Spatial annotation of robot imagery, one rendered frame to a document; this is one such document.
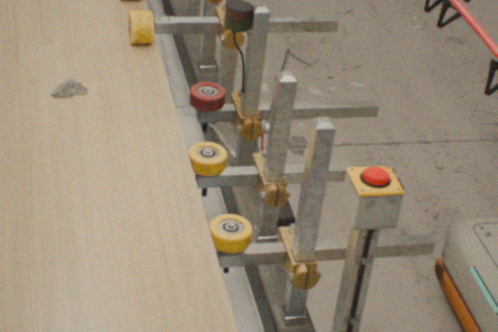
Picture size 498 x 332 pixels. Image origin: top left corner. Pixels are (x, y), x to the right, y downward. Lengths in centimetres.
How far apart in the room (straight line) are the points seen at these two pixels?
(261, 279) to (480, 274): 101
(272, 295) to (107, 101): 57
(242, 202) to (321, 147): 58
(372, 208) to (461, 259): 156
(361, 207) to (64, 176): 73
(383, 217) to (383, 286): 173
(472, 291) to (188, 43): 108
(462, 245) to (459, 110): 128
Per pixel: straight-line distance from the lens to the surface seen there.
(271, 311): 207
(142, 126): 221
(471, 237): 310
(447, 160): 394
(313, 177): 183
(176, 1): 323
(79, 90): 231
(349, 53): 457
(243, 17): 219
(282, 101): 202
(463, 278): 308
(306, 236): 191
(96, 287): 179
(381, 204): 154
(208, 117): 236
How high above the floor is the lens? 208
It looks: 33 degrees down
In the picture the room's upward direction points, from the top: 7 degrees clockwise
